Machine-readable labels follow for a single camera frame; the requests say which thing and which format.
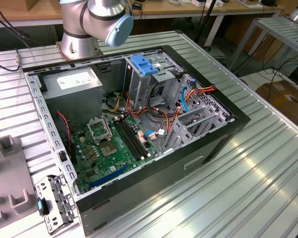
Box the brown cardboard box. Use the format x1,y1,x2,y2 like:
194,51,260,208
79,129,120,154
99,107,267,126
255,79,298,126

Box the black RAM slot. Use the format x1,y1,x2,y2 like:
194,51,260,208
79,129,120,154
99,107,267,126
113,119,143,161
119,116,152,158

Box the grey parts rack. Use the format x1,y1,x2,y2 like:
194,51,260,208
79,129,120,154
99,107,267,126
0,135,39,225

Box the black blue retainer latch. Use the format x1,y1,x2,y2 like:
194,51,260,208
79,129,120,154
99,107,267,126
36,199,52,217

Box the blue drive cage latch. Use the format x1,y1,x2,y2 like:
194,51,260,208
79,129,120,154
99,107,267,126
130,55,160,77

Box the CPU socket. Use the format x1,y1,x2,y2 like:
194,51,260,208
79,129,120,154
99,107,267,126
98,140,120,158

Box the yellow black wires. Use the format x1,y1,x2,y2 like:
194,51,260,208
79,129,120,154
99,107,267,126
108,91,123,113

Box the blue data wire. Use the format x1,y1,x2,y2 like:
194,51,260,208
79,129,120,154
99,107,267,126
180,78,196,113

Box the metal expansion slot retainer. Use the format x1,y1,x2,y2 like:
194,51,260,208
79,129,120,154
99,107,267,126
34,173,80,236

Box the orange power wire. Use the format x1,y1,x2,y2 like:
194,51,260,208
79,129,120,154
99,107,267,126
172,84,216,126

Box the green motherboard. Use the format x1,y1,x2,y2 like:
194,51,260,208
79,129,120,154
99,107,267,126
71,115,162,195

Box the metal disk bay cage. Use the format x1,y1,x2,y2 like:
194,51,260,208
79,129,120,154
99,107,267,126
160,73,236,155

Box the red black fan wire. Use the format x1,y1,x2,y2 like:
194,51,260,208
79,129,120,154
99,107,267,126
56,111,75,152

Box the grey power supply unit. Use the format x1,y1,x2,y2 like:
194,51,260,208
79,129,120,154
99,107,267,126
41,67,104,127

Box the blue wire white connector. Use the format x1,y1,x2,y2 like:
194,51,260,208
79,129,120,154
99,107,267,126
144,129,170,141

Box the black PC case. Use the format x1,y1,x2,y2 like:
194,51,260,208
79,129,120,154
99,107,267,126
22,44,251,238

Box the black cable silver connector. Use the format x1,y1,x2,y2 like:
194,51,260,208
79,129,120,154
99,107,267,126
0,48,23,72

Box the black tripod stand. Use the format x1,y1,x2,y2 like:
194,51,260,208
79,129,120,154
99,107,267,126
193,0,221,52

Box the wooden desk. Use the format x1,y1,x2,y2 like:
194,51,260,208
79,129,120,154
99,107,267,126
0,0,285,29

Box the orange red wire bundle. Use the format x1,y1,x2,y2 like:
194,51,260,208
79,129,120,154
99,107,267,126
125,91,181,136

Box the thick black cable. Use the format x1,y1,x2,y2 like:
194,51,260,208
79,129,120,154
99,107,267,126
148,81,166,113

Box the metal socket cover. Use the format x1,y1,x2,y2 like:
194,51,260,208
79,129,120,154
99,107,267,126
86,118,114,145

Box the blue expansion slot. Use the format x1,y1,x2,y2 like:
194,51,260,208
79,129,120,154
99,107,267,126
89,165,130,189

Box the metal drive cage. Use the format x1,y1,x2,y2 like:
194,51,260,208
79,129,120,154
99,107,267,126
123,52,184,111

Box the metal slat side table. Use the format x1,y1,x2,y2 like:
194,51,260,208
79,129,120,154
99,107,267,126
227,16,298,72

